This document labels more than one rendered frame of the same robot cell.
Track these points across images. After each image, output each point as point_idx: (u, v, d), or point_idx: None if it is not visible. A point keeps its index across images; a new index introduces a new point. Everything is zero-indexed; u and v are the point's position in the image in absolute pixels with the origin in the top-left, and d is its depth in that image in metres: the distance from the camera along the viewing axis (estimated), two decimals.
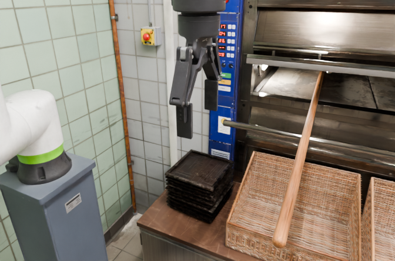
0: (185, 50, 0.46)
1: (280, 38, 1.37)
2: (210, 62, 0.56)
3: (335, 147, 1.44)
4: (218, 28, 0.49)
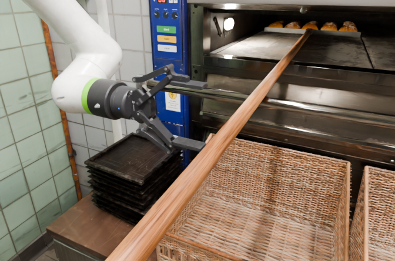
0: (139, 132, 0.66)
1: None
2: (150, 96, 0.60)
3: (316, 125, 1.04)
4: (118, 109, 0.62)
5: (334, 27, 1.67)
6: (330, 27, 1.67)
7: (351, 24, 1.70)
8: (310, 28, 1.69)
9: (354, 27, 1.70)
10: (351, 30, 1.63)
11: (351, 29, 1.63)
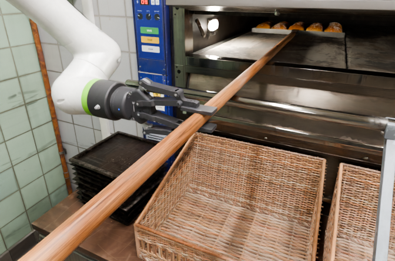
0: (147, 133, 0.66)
1: None
2: (153, 105, 0.61)
3: (293, 123, 1.07)
4: (118, 110, 0.62)
5: (318, 29, 1.70)
6: (315, 28, 1.70)
7: (335, 26, 1.73)
8: (295, 29, 1.72)
9: (340, 27, 1.73)
10: (335, 30, 1.66)
11: (336, 29, 1.66)
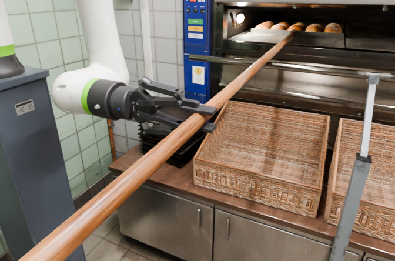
0: (146, 133, 0.66)
1: None
2: (153, 105, 0.61)
3: (305, 90, 1.45)
4: (118, 109, 0.62)
5: (318, 29, 1.70)
6: (315, 29, 1.71)
7: (335, 26, 1.73)
8: (295, 29, 1.73)
9: (339, 28, 1.73)
10: (334, 31, 1.66)
11: (335, 30, 1.66)
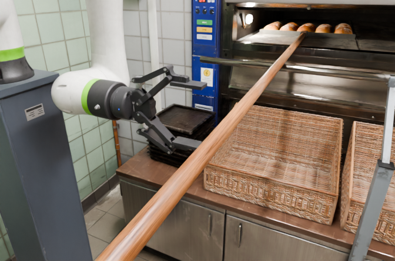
0: (139, 132, 0.67)
1: None
2: (150, 97, 0.60)
3: (318, 92, 1.42)
4: (118, 110, 0.62)
5: (328, 30, 1.67)
6: (325, 30, 1.67)
7: (345, 27, 1.70)
8: (305, 30, 1.69)
9: (350, 29, 1.70)
10: (345, 32, 1.63)
11: (346, 31, 1.63)
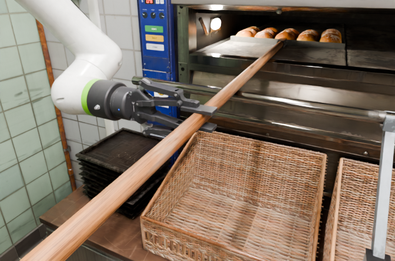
0: (146, 133, 0.66)
1: None
2: (153, 105, 0.61)
3: (295, 120, 1.10)
4: (117, 110, 0.62)
5: (313, 37, 1.36)
6: (308, 37, 1.36)
7: (334, 34, 1.39)
8: (284, 38, 1.38)
9: (338, 36, 1.38)
10: (333, 40, 1.32)
11: (334, 39, 1.32)
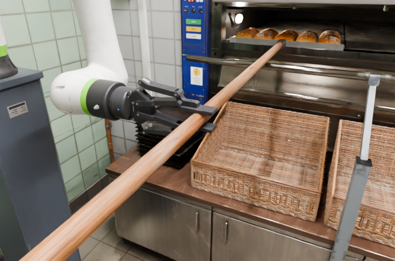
0: (146, 133, 0.65)
1: None
2: (152, 105, 0.61)
3: (305, 91, 1.43)
4: (117, 110, 0.62)
5: (311, 39, 1.36)
6: (308, 38, 1.36)
7: (332, 35, 1.39)
8: (283, 39, 1.38)
9: (337, 37, 1.39)
10: (332, 42, 1.32)
11: (332, 40, 1.32)
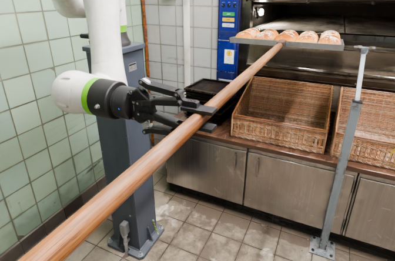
0: (146, 133, 0.66)
1: None
2: (153, 105, 0.61)
3: (314, 66, 1.89)
4: (118, 109, 0.62)
5: (311, 39, 1.36)
6: (308, 39, 1.36)
7: (332, 35, 1.39)
8: (283, 39, 1.38)
9: (338, 37, 1.39)
10: (332, 42, 1.32)
11: (332, 40, 1.32)
